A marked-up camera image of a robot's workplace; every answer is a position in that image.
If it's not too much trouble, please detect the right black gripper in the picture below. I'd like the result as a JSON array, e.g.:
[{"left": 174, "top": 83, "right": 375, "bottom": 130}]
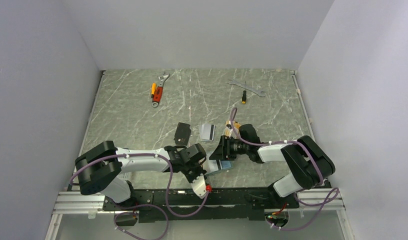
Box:
[{"left": 209, "top": 135, "right": 250, "bottom": 161}]

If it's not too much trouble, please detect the green card holder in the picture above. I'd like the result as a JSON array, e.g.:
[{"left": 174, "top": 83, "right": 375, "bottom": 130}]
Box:
[{"left": 202, "top": 159, "right": 234, "bottom": 176}]

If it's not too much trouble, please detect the black VIP card stack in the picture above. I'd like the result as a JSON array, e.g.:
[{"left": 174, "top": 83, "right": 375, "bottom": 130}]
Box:
[{"left": 173, "top": 122, "right": 192, "bottom": 146}]

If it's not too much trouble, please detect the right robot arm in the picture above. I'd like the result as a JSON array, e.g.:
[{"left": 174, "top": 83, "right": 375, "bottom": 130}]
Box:
[{"left": 209, "top": 124, "right": 336, "bottom": 208}]

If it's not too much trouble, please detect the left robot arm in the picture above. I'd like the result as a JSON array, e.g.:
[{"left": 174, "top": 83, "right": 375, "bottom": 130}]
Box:
[{"left": 70, "top": 140, "right": 209, "bottom": 210}]

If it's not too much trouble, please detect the orange card stack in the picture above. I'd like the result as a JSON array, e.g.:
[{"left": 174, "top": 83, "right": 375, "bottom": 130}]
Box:
[{"left": 223, "top": 120, "right": 241, "bottom": 138}]

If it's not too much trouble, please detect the silver VIP card stack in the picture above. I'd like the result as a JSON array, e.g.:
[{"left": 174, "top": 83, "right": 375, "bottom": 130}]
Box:
[{"left": 199, "top": 123, "right": 216, "bottom": 142}]

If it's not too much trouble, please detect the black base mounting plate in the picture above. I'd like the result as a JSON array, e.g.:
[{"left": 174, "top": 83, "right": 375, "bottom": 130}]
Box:
[{"left": 102, "top": 187, "right": 300, "bottom": 224}]

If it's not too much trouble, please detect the black yellow small screwdriver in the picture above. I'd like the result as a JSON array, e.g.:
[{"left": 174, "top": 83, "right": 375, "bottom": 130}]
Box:
[{"left": 241, "top": 89, "right": 247, "bottom": 105}]

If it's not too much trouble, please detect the silver open-end spanner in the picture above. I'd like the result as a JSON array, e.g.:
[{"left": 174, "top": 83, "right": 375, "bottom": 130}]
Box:
[{"left": 227, "top": 79, "right": 266, "bottom": 97}]

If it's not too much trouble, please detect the red adjustable wrench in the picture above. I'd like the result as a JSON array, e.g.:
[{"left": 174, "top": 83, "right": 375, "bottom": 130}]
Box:
[{"left": 151, "top": 72, "right": 170, "bottom": 108}]

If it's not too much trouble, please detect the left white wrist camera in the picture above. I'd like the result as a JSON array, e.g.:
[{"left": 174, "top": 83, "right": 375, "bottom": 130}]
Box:
[{"left": 190, "top": 174, "right": 208, "bottom": 199}]

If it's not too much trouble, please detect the yellow handled screwdriver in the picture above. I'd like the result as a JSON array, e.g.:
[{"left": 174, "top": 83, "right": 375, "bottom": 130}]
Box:
[{"left": 150, "top": 82, "right": 157, "bottom": 98}]

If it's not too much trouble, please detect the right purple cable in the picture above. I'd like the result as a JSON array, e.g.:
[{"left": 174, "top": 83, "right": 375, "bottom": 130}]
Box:
[{"left": 229, "top": 107, "right": 341, "bottom": 232}]

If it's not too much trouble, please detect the purple cable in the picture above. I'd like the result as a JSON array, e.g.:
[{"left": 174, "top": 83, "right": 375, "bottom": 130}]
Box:
[
  {"left": 69, "top": 152, "right": 212, "bottom": 240},
  {"left": 229, "top": 107, "right": 341, "bottom": 232}
]

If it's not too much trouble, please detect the aluminium rail frame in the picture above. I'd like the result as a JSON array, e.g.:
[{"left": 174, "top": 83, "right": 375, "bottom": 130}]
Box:
[{"left": 45, "top": 188, "right": 355, "bottom": 240}]

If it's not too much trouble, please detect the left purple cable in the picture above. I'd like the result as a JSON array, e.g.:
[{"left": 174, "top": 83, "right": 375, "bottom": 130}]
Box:
[{"left": 69, "top": 152, "right": 212, "bottom": 240}]

